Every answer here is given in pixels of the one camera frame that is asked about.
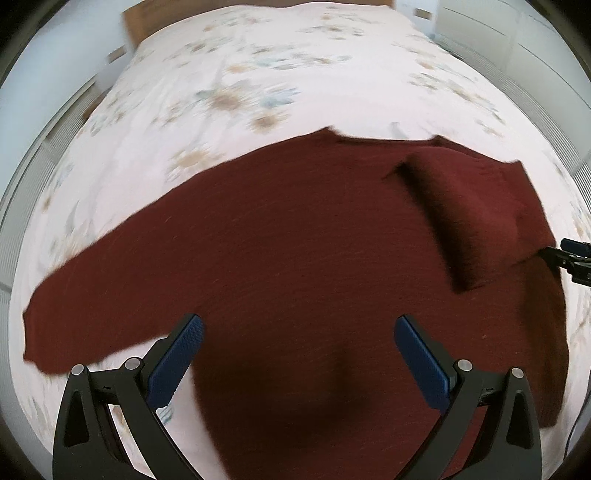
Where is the dark red knit sweater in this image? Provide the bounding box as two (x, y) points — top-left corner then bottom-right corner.
(24, 130), (569, 479)

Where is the pink floral bed cover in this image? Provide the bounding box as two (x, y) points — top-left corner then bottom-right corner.
(3, 1), (590, 479)

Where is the wooden headboard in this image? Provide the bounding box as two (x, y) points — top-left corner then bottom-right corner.
(123, 1), (413, 54)

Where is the wall switch plate right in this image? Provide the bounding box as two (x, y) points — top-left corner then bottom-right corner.
(414, 8), (433, 20)

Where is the wall switch plate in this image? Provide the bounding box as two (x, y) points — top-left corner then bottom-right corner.
(107, 45), (127, 64)
(414, 8), (433, 20)

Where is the wall switch plate left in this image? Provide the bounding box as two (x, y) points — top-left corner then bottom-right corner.
(107, 45), (127, 64)

